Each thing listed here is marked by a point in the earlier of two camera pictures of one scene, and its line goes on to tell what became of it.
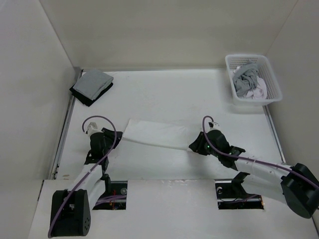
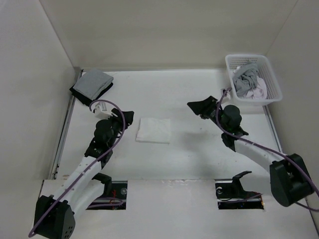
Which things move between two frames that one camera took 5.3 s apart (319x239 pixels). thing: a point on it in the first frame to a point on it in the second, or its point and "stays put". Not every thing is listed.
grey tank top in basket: (245, 79) stays put
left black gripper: (111, 135) to (118, 118)
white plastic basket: (252, 79) stays put
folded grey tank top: (90, 83) stays put
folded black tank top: (82, 97) stays put
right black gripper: (197, 145) to (203, 107)
